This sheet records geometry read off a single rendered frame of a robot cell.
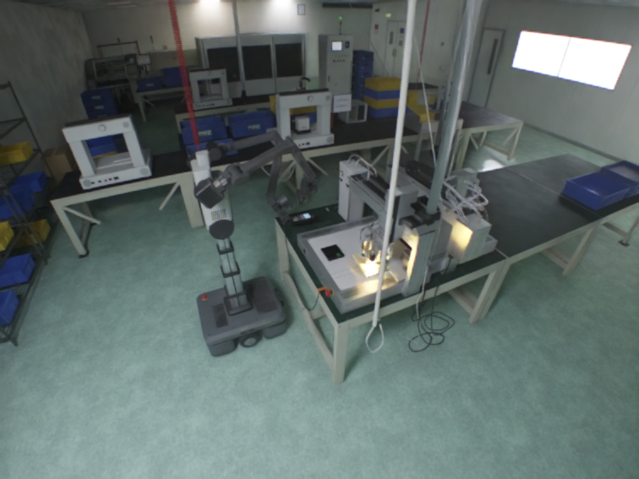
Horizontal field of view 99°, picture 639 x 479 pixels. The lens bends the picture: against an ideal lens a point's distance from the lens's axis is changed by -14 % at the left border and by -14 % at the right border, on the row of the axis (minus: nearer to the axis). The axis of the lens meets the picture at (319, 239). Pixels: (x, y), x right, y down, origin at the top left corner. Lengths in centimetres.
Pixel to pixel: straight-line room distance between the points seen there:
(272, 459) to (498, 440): 148
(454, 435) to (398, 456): 41
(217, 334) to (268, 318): 40
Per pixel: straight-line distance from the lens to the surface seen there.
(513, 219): 315
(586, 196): 390
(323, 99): 395
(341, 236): 225
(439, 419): 249
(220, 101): 642
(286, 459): 229
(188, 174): 378
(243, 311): 257
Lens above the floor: 219
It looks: 37 degrees down
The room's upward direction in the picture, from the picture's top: straight up
